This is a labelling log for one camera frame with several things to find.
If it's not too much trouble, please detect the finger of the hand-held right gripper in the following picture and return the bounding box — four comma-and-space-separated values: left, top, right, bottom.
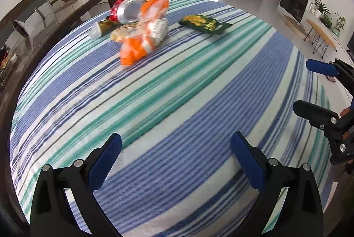
292, 100, 341, 138
306, 58, 354, 83

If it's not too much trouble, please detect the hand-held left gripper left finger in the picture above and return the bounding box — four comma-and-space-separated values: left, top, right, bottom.
30, 132, 123, 237

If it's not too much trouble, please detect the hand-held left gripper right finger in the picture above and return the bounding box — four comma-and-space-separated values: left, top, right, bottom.
231, 132, 324, 237

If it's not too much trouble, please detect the crushed red drink can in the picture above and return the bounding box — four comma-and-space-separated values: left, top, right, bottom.
110, 0, 146, 24

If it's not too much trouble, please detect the wooden side table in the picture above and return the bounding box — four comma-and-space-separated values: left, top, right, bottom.
306, 19, 338, 57

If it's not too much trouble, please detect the blue green striped tablecloth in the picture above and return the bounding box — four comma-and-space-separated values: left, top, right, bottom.
10, 0, 336, 237

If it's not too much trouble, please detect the orange white snack packet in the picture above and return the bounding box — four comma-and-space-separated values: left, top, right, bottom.
120, 0, 170, 66

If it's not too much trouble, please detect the green yellow snack packet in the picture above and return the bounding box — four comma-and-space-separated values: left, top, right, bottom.
179, 14, 233, 35

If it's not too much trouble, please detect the beige snack wrapper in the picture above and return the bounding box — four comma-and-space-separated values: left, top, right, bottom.
110, 24, 144, 42

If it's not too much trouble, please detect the olive packet with white cap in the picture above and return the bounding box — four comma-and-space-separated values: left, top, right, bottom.
90, 19, 118, 39

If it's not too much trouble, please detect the glass tray with snacks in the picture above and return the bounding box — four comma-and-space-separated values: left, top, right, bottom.
0, 45, 23, 88

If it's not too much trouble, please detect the dark wooden coffee table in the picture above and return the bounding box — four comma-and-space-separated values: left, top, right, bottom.
0, 0, 121, 93

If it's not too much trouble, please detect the grey blue cushion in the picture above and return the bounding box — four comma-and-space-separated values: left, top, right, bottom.
14, 2, 60, 38

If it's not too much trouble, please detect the brown wooden sofa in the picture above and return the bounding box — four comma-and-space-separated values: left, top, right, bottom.
0, 0, 76, 55

